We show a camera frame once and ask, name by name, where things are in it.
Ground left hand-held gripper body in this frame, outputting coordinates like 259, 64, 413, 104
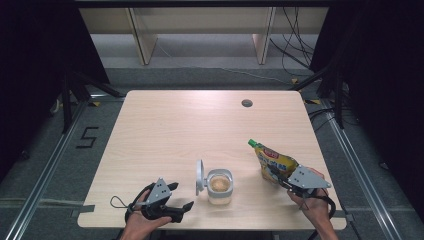
141, 177, 184, 224

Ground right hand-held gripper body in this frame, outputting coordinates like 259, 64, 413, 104
282, 164, 332, 198

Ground yellow spout pouch green cap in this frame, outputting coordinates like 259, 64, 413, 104
247, 138, 300, 185

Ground white lidded container with handle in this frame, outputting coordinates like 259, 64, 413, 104
195, 159, 235, 206

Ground person's right hand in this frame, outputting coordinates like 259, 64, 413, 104
288, 167, 334, 232

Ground person's left hand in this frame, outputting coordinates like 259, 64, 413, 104
120, 191, 173, 235

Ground grey tape strip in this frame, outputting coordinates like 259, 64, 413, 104
71, 204, 96, 218

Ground black tripod stand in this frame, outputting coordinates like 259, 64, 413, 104
289, 61, 348, 130
59, 68, 125, 135

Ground pale floor tape strip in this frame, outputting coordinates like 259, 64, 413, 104
0, 197, 84, 207

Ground black curtain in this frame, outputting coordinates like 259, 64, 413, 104
0, 0, 112, 183
309, 0, 424, 225

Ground light wooden shelf unit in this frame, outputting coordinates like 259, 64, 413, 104
78, 6, 329, 66

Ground black wrist strap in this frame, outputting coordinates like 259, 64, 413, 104
299, 194, 337, 219
124, 182, 158, 224

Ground thin black cord loop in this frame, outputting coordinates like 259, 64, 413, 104
110, 195, 130, 210

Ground aluminium floor rail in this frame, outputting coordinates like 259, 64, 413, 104
3, 99, 90, 240
320, 99, 399, 240

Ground black floor cables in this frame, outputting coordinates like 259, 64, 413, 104
308, 105, 338, 132

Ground bundle of black cables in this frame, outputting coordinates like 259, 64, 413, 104
269, 6, 316, 78

